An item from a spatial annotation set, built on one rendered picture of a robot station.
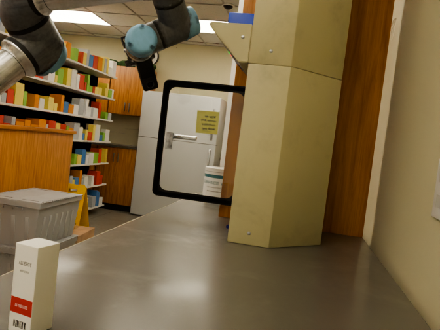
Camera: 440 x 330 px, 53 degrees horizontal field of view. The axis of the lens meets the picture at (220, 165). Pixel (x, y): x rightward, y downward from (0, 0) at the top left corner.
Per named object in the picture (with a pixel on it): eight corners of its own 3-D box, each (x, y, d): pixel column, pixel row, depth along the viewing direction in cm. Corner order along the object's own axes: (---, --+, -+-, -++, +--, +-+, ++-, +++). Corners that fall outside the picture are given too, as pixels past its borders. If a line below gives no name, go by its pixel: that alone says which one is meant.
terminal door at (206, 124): (238, 207, 147) (253, 87, 145) (151, 194, 152) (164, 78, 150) (238, 207, 148) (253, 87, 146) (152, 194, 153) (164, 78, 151)
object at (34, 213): (80, 234, 353) (84, 194, 351) (36, 251, 294) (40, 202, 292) (33, 226, 360) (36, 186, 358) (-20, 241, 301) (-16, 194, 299)
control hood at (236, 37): (258, 82, 146) (262, 52, 145) (248, 63, 114) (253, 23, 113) (224, 78, 148) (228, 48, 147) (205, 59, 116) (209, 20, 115)
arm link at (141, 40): (165, 47, 107) (133, 61, 106) (162, 53, 118) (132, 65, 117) (152, 16, 106) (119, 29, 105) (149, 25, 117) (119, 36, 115)
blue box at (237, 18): (260, 50, 145) (263, 23, 144) (257, 43, 135) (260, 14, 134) (230, 48, 146) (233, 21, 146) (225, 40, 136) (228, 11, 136)
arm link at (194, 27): (196, -1, 106) (153, 16, 104) (205, 39, 114) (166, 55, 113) (184, -13, 111) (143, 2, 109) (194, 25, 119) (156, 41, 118)
